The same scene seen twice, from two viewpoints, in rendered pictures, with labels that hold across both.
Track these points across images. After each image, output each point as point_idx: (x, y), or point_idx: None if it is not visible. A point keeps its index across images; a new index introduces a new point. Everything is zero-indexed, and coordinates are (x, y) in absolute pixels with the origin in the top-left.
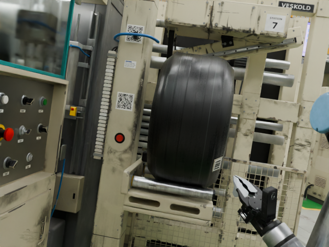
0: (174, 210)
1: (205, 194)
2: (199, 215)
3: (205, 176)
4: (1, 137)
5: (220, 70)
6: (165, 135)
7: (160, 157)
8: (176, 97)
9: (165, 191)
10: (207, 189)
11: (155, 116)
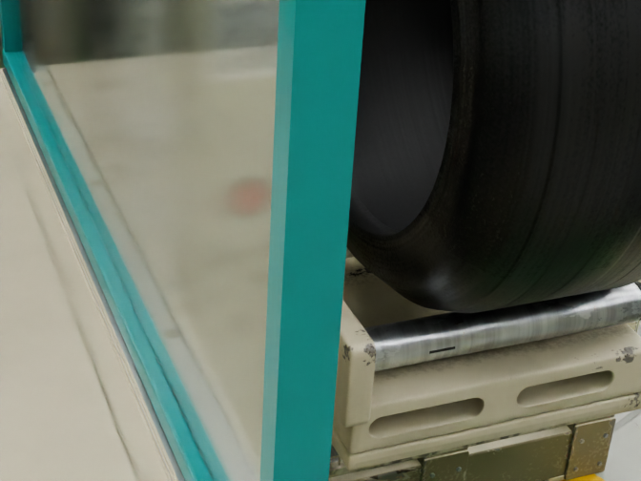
0: (532, 406)
1: (622, 314)
2: (611, 388)
3: None
4: None
5: None
6: (569, 210)
7: (527, 276)
8: (614, 47)
9: (486, 349)
10: (622, 293)
11: (525, 140)
